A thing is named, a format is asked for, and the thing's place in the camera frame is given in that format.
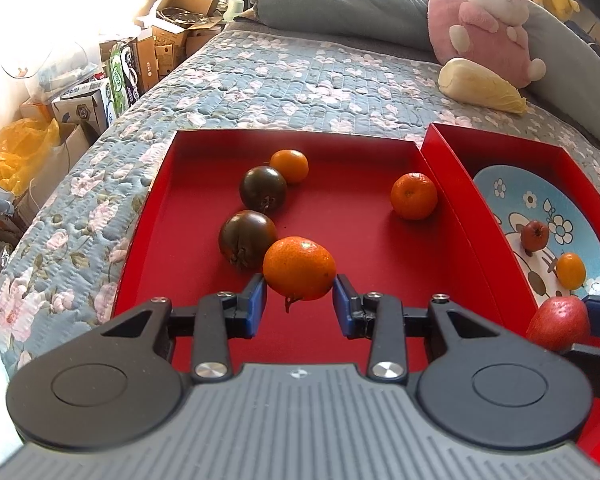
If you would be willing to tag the green and white package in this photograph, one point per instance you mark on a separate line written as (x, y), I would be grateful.
(122, 77)

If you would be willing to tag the yellow plastic bag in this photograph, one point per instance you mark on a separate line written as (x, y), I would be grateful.
(17, 150)

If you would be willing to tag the large mandarin orange with stem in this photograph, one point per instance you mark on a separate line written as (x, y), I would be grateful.
(300, 267)

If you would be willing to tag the blue floral cartoon plate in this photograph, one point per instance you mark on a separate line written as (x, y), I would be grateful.
(510, 187)

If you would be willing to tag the white and blue carton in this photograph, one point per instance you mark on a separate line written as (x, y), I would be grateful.
(82, 105)

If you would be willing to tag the pink plush rabbit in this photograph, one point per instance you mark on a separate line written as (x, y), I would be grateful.
(485, 30)

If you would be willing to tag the clear plastic bag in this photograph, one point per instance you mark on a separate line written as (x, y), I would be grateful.
(65, 67)

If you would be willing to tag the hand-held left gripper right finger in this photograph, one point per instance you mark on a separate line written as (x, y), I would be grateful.
(344, 306)

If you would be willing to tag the grey-blue pillow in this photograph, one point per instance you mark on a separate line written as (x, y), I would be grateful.
(340, 5)
(570, 65)

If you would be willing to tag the plain open cardboard box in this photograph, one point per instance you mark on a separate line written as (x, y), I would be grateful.
(60, 160)

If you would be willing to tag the red cardboard box with plate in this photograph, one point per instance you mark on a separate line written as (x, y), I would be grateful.
(505, 152)

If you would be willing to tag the brown cardboard box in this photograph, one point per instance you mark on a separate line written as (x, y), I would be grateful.
(167, 52)

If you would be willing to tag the small orange kumquat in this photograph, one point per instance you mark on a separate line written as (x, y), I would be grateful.
(571, 271)

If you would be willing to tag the dark brown tomato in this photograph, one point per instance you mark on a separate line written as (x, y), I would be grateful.
(263, 189)
(247, 239)

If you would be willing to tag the small red hawthorn fruit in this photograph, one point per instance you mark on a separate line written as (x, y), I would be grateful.
(535, 235)

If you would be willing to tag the napa cabbage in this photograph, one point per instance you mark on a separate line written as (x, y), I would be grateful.
(477, 85)

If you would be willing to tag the floral quilted bedspread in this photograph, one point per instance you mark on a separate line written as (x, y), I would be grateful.
(280, 75)

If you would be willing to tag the medium mandarin orange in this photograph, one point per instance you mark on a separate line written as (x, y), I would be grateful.
(414, 196)

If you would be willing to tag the red apple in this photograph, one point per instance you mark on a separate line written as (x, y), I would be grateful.
(559, 322)

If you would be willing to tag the open cardboard box with pots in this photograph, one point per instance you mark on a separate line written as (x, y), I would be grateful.
(187, 7)

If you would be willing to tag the wide red cardboard box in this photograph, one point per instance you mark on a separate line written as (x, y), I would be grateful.
(350, 240)

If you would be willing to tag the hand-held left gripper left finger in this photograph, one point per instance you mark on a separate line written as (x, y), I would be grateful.
(256, 305)

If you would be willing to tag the small mandarin orange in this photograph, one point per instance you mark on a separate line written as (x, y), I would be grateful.
(290, 165)

